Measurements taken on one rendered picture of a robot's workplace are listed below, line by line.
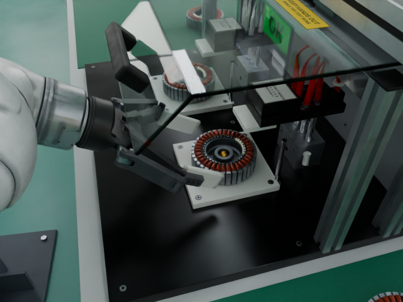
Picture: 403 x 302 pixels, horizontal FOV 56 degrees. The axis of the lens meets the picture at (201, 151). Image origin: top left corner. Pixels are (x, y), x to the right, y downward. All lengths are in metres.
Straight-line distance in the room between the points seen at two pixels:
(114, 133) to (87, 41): 0.66
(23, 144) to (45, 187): 1.48
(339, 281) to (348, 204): 0.13
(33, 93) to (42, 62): 2.24
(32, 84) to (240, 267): 0.36
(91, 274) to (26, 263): 0.98
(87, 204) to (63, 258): 0.89
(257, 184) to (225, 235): 0.11
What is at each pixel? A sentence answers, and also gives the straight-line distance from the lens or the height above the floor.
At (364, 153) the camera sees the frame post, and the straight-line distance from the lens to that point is 0.45.
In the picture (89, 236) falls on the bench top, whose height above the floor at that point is 0.75.
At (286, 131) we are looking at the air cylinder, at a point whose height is 0.82.
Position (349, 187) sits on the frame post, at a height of 0.91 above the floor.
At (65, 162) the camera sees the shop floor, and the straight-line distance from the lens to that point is 1.90.
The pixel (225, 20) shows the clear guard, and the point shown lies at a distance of 0.46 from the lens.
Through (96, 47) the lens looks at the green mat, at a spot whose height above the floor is 0.75.
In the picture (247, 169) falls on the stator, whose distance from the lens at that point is 0.62.
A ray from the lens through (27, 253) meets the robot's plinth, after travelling 1.60.
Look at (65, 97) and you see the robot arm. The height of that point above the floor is 0.98.
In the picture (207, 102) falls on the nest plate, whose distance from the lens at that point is 0.81.
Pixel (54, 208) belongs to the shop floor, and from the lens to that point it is 1.72.
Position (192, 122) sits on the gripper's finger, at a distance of 0.67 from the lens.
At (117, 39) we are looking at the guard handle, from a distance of 0.43.
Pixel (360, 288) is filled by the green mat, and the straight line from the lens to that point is 0.61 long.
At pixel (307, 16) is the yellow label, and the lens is 0.49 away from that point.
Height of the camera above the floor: 1.25
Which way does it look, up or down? 43 degrees down
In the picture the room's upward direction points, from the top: straight up
